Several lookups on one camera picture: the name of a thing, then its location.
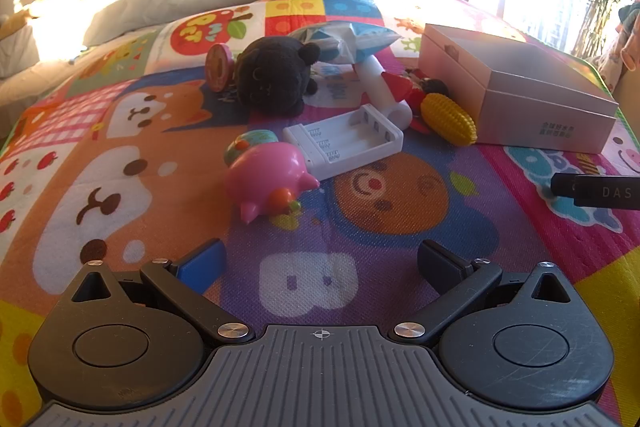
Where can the yellow corn toy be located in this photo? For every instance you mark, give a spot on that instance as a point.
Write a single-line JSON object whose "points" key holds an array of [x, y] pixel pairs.
{"points": [[447, 117]]}

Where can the round red wooden disc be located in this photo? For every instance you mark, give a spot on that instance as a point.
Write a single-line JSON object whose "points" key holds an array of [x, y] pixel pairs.
{"points": [[219, 67]]}

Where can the white and red foam rocket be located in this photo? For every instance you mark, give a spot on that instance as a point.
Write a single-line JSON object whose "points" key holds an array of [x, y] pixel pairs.
{"points": [[377, 92]]}

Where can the black plush toy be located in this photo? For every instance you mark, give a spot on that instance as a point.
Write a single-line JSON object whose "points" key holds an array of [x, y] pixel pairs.
{"points": [[272, 77]]}

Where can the white pillow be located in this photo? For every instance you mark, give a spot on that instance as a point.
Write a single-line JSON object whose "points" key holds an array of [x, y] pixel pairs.
{"points": [[17, 54]]}

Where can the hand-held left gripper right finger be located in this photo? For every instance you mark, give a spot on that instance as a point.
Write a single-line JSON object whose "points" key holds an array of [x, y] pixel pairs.
{"points": [[440, 267]]}

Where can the white battery charger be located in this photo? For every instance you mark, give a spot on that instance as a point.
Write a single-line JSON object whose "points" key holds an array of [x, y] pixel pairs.
{"points": [[345, 142]]}

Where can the blue and white packet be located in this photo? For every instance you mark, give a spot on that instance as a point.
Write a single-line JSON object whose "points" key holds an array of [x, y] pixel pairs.
{"points": [[360, 37]]}

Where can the beige chair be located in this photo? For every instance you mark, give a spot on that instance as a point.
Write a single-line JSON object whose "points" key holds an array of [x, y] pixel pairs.
{"points": [[629, 94]]}

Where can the pile of patterned clothes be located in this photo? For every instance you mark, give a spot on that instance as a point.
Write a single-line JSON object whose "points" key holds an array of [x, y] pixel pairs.
{"points": [[625, 42]]}

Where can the colourful cartoon play mat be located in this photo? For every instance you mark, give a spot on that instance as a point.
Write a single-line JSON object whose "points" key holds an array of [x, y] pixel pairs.
{"points": [[150, 217]]}

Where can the green patterned ball toy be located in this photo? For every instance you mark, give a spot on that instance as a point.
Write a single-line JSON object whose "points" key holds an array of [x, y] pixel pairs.
{"points": [[250, 139]]}

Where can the pink cardboard box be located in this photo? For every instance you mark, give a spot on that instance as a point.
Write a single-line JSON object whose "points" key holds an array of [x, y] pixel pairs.
{"points": [[525, 107]]}

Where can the pink pig toy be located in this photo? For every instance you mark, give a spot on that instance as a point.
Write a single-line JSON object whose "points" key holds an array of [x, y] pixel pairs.
{"points": [[265, 172]]}

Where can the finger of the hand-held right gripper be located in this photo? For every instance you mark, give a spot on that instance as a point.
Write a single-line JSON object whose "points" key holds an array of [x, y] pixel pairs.
{"points": [[562, 185]]}

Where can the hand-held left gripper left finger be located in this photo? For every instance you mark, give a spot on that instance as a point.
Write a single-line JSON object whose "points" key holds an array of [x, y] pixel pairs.
{"points": [[200, 264]]}

